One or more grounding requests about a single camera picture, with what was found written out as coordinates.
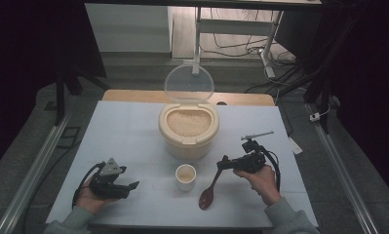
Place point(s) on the white desk frame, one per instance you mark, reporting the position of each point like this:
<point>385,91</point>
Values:
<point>234,27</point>

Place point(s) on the white cup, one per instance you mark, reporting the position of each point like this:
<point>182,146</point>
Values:
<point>185,183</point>

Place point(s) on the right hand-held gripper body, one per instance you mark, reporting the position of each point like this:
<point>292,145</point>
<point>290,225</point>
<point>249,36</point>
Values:
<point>250,161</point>

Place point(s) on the clear container lid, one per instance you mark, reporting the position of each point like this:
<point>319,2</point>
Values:
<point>188,83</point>

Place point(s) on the aluminium rail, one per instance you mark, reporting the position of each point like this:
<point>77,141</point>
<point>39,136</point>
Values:
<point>341,169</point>
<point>36,172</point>

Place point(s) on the person's right hand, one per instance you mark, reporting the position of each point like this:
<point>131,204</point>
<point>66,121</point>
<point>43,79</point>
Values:
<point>263,185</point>

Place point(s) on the black stand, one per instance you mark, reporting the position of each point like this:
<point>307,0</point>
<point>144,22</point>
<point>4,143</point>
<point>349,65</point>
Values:
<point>325,81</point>
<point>60,94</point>

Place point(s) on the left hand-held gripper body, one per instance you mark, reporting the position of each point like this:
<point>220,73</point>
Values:
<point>107,183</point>

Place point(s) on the rice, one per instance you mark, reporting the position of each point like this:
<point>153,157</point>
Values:
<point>188,123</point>

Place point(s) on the brown wooden spoon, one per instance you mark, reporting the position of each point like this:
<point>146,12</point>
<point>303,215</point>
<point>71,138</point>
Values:
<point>208,196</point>

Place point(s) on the black floor frame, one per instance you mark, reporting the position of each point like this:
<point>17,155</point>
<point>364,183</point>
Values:
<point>68,138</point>

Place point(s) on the small rice portion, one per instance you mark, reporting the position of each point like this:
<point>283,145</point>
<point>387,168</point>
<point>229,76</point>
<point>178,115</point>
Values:
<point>186,175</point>

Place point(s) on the person's left hand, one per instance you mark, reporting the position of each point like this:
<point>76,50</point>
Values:
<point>91,201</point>

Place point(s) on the pale blue table mat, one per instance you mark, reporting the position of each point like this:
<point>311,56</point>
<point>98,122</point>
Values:
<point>127,130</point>

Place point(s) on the small white box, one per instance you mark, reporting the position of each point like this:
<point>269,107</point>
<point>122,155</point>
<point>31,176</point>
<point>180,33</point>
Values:
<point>314,117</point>

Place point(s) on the cream rice container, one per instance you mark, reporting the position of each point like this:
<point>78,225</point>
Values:
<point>188,144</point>

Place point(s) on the white paper tag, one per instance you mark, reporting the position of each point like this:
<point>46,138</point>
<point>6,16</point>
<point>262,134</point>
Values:
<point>295,146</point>

